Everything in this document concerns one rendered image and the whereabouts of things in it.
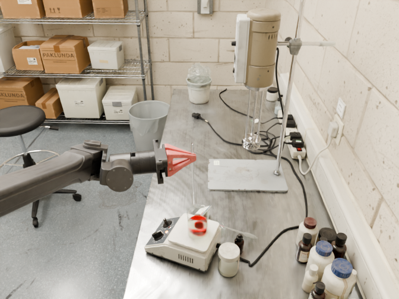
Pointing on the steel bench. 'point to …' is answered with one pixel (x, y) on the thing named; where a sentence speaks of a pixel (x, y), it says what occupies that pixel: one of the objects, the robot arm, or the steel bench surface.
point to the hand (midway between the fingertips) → (192, 157)
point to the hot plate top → (180, 236)
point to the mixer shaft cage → (253, 140)
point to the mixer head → (256, 48)
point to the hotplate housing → (177, 254)
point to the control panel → (163, 231)
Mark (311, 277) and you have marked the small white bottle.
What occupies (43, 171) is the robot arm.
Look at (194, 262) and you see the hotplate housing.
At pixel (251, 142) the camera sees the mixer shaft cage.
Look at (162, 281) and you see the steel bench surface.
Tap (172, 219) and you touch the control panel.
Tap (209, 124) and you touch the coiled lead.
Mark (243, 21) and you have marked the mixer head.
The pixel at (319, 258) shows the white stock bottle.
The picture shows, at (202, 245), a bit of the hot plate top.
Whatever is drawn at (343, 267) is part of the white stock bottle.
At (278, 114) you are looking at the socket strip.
